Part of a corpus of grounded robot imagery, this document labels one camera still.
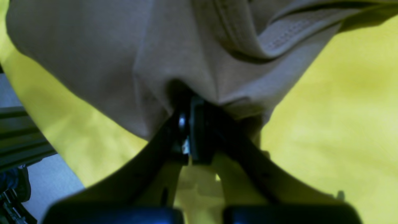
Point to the yellow table cloth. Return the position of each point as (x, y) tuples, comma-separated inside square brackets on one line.
[(336, 129)]

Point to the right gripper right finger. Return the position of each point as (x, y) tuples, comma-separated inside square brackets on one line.
[(256, 190)]

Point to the dark aluminium frame rail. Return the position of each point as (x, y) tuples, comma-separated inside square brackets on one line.
[(21, 141)]

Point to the brown T-shirt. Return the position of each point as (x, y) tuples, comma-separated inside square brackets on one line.
[(134, 60)]

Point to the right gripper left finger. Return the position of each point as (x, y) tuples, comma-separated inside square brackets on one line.
[(141, 192)]

